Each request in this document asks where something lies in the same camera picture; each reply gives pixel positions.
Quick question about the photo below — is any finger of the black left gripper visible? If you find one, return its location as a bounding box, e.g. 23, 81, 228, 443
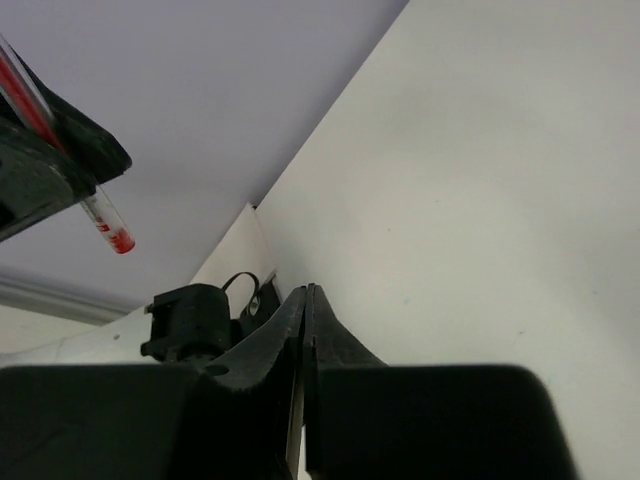
1, 119, 95, 241
9, 49, 132, 183

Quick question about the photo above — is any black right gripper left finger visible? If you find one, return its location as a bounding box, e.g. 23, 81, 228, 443
1, 284, 306, 479

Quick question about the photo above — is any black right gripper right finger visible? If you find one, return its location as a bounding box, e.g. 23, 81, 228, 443
303, 285, 578, 479

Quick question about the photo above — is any red gel pen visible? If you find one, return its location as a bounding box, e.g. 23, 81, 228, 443
1, 41, 135, 254

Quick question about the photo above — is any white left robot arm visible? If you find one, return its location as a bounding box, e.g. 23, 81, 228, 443
1, 43, 151, 368

